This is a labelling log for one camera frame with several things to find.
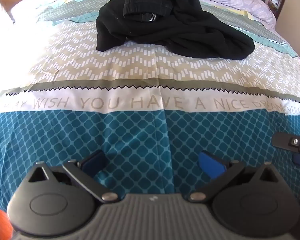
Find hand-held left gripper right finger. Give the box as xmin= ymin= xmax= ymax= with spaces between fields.
xmin=189 ymin=151 xmax=283 ymax=202

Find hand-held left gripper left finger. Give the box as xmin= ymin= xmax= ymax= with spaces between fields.
xmin=27 ymin=150 xmax=118 ymax=203

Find black pants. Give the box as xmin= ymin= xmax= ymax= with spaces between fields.
xmin=95 ymin=0 xmax=255 ymax=61

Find patterned bed sheet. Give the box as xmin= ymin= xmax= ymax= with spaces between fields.
xmin=0 ymin=0 xmax=300 ymax=212

